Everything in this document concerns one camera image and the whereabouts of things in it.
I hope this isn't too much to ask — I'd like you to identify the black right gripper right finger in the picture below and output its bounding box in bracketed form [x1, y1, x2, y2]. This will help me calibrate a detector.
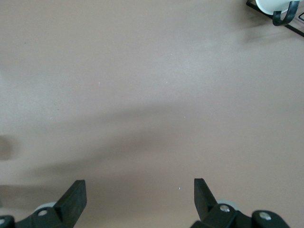
[192, 178, 254, 228]

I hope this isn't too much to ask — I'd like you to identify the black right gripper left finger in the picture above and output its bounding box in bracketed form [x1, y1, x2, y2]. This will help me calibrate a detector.
[15, 180, 86, 228]

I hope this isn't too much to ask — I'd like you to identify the white bowl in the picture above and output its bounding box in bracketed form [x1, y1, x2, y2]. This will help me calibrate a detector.
[255, 0, 293, 14]

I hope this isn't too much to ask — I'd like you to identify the black wire rack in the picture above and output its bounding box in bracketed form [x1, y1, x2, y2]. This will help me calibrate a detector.
[246, 0, 304, 38]

